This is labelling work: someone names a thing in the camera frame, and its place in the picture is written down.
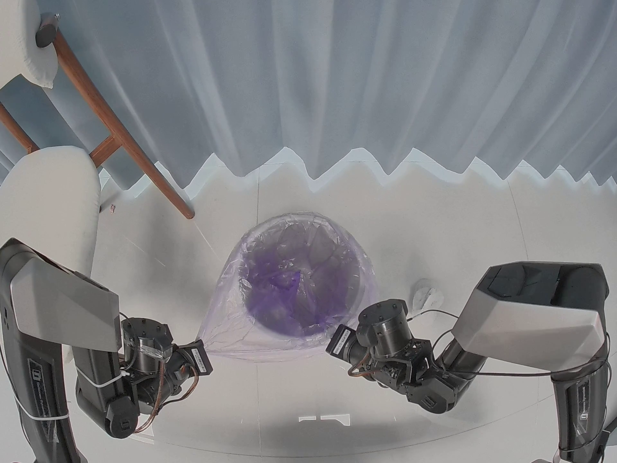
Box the pale blue curtain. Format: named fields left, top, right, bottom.
left=0, top=0, right=617, bottom=194

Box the black cable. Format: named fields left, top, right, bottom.
left=407, top=309, right=605, bottom=380

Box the crumpled white paper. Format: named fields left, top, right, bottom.
left=412, top=279, right=443, bottom=310

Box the white trash bin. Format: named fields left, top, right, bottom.
left=241, top=217, right=364, bottom=343

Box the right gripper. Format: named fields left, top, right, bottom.
left=326, top=324, right=377, bottom=366

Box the purple plastic bag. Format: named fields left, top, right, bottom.
left=200, top=209, right=381, bottom=361

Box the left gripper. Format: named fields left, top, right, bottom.
left=169, top=338, right=214, bottom=389

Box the wooden chair with white cushions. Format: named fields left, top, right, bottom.
left=0, top=0, right=196, bottom=370

